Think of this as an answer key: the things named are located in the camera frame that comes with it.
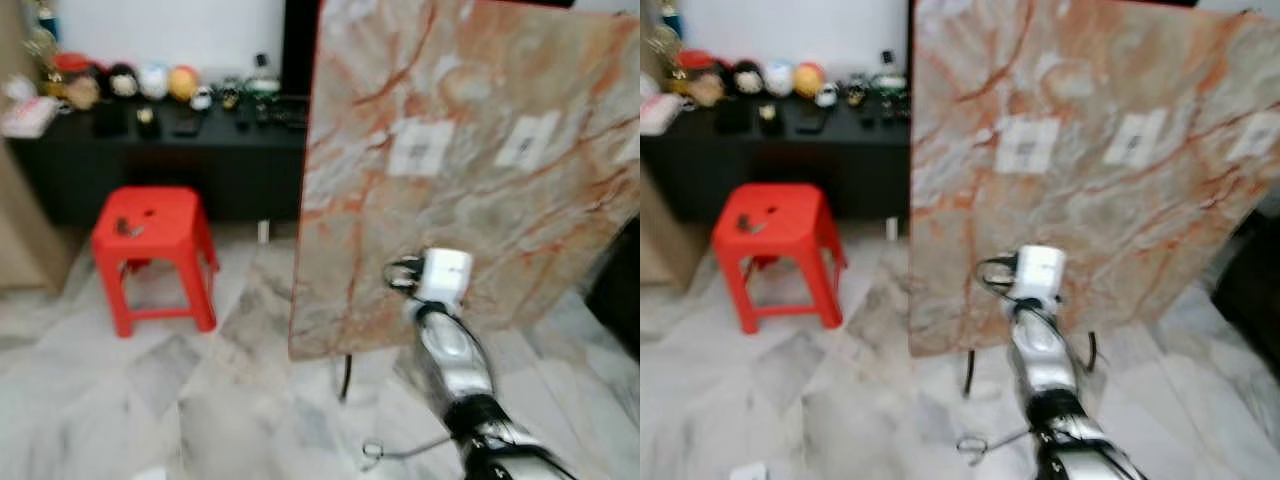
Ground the red plastic stool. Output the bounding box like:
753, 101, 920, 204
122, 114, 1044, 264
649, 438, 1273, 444
709, 181, 850, 337
89, 185, 222, 340

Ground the green white bottle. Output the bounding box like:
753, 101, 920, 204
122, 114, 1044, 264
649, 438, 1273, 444
874, 49, 909, 94
244, 51, 282, 97

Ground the black furniture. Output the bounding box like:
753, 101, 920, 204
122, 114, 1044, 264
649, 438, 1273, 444
1209, 209, 1280, 352
584, 214, 641, 362

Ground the black TV cabinet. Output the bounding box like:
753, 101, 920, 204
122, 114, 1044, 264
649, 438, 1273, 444
4, 94, 312, 227
640, 94, 914, 224

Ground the orange veined marble board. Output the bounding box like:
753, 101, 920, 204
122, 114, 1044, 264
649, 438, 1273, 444
287, 0, 641, 362
907, 0, 1280, 360

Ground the black wallet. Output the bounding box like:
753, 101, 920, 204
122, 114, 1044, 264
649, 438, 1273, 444
91, 99, 130, 137
714, 96, 754, 134

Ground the glass jar red lid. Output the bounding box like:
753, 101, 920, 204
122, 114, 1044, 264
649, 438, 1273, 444
677, 49, 724, 109
54, 51, 102, 112

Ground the white pink tissue pack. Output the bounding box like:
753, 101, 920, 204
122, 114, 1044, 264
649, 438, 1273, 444
640, 92, 684, 137
0, 94, 62, 140

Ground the white square sticker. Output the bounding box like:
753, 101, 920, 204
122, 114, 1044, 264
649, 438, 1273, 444
994, 114, 1062, 177
387, 117, 457, 180
494, 109, 562, 170
1104, 107, 1167, 167

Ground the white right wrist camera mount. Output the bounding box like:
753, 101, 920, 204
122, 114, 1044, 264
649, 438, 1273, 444
414, 247, 475, 307
1009, 244, 1069, 304

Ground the black television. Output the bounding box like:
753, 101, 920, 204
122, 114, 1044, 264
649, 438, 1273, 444
903, 0, 919, 97
279, 0, 327, 99

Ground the white round figurine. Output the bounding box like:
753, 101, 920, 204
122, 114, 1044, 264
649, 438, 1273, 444
137, 62, 172, 102
762, 59, 799, 99

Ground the light wooden cabinet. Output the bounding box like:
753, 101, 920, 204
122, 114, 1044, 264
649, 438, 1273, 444
0, 0, 82, 293
640, 158, 707, 292

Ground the black round figurine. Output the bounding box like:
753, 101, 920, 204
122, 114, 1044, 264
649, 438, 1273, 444
729, 59, 767, 97
104, 62, 142, 100

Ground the grey floor cable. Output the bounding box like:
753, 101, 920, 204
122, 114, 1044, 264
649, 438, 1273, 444
956, 427, 1037, 467
361, 434, 452, 472

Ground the orange round figurine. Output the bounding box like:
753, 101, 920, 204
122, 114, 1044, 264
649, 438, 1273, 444
794, 61, 829, 99
167, 64, 202, 102

